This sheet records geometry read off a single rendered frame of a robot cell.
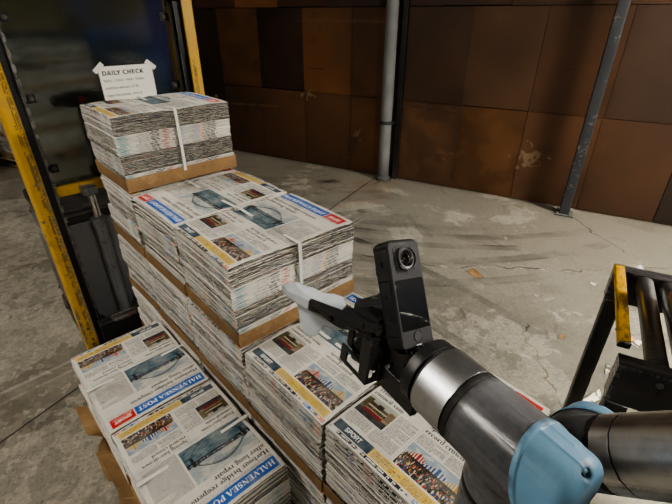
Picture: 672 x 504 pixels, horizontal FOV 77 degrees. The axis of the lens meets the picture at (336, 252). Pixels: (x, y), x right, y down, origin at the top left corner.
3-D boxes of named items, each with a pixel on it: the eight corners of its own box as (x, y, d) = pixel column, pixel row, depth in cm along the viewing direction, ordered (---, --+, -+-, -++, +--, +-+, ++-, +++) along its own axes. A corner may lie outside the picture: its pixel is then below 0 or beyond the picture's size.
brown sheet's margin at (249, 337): (240, 350, 101) (237, 336, 99) (187, 297, 120) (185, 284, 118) (354, 290, 123) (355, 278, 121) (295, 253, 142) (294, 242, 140)
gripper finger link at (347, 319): (302, 316, 48) (376, 340, 45) (303, 304, 47) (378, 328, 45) (319, 297, 52) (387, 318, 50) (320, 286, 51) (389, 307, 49)
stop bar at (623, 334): (614, 346, 108) (617, 340, 107) (612, 268, 141) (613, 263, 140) (629, 350, 106) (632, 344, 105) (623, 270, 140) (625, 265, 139)
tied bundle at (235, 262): (239, 353, 101) (227, 270, 90) (186, 299, 120) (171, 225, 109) (354, 293, 123) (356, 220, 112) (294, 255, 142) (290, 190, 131)
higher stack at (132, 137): (188, 431, 179) (108, 117, 116) (159, 391, 198) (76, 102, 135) (264, 384, 202) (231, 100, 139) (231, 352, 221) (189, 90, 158)
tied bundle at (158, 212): (186, 300, 120) (171, 227, 109) (145, 261, 139) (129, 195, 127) (293, 255, 142) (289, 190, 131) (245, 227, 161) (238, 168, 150)
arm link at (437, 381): (448, 386, 36) (507, 360, 41) (412, 354, 40) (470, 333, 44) (429, 448, 39) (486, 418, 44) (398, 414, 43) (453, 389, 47)
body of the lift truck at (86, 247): (97, 364, 213) (44, 220, 174) (67, 315, 248) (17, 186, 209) (220, 307, 255) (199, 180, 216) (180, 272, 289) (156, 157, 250)
